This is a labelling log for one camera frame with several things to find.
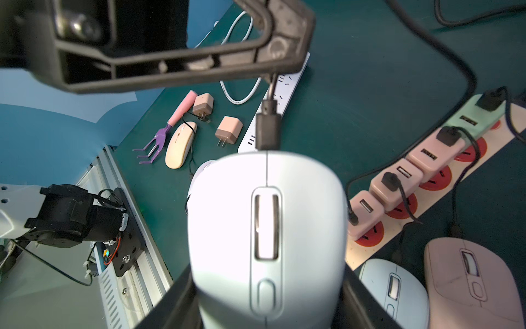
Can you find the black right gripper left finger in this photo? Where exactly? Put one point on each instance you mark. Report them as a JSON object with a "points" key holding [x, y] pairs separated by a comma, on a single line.
{"points": [[179, 308]]}

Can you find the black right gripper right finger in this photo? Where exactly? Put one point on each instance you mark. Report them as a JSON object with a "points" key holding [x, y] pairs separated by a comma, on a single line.
{"points": [[357, 308]]}

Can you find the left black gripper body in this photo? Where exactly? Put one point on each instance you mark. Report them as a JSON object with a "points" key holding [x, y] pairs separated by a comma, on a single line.
{"points": [[31, 29]]}

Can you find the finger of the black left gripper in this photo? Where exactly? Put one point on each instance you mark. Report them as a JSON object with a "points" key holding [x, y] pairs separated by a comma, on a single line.
{"points": [[287, 28]]}

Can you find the light green wireless mouse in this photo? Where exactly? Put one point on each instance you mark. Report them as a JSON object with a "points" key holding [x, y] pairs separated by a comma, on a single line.
{"points": [[267, 234]]}

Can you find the purple wireless mouse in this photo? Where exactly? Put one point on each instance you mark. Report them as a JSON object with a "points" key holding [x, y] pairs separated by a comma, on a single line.
{"points": [[199, 177]]}

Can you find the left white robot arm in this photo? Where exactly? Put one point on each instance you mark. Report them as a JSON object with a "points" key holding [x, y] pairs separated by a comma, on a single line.
{"points": [[61, 215]]}

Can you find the pink mouse near strip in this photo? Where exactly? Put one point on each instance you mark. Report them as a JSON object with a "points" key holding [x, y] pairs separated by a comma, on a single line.
{"points": [[469, 287]]}

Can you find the cream red power strip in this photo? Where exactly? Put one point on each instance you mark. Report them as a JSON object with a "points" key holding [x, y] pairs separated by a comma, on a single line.
{"points": [[474, 154]]}

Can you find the purple pink garden fork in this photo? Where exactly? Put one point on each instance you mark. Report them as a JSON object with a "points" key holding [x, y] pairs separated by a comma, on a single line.
{"points": [[159, 139]]}

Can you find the green charger adapter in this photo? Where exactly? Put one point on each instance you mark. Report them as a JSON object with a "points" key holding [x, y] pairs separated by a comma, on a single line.
{"points": [[474, 119]]}

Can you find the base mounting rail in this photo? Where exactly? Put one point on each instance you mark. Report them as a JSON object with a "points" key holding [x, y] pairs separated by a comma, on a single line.
{"points": [[132, 277]]}

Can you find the beige pink wireless mouse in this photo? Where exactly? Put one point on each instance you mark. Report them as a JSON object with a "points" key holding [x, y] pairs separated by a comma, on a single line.
{"points": [[180, 144]]}

